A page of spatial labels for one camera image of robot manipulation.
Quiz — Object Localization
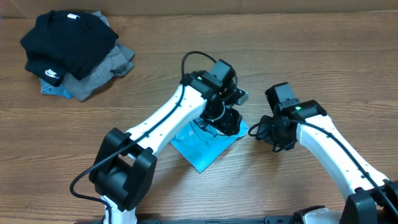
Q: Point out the grey folded garment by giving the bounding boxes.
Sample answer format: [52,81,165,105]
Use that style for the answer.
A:
[61,11,135,101]

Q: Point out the blue denim folded garment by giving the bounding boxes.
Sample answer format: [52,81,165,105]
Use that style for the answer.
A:
[40,79,73,99]

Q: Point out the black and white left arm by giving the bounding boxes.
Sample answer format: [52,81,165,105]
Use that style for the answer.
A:
[89,70,244,223]

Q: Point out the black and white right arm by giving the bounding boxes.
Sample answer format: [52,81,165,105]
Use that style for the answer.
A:
[253,99,397,223]

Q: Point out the light blue t-shirt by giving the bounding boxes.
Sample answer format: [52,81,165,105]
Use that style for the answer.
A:
[170,118,249,173]

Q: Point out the black folded nike garment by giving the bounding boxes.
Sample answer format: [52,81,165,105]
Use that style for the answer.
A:
[21,11,119,86]

